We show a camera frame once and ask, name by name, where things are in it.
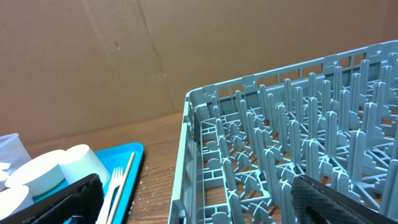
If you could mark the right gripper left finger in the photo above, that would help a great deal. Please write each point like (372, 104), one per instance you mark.
(80, 202)

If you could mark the white plastic fork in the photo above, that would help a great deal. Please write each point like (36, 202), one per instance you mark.
(114, 182)

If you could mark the grey dishwasher rack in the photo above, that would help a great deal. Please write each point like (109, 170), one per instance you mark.
(244, 141)

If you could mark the wooden chopstick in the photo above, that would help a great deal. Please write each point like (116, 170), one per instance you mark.
(120, 191)

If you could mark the light green bowl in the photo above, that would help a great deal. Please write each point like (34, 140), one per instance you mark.
(14, 200)

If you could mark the clear plastic waste bin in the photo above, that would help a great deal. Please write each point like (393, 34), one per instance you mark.
(13, 156)

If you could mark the white upturned cup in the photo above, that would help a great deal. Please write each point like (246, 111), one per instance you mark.
(80, 161)

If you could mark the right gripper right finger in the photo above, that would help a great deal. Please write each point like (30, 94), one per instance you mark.
(314, 202)

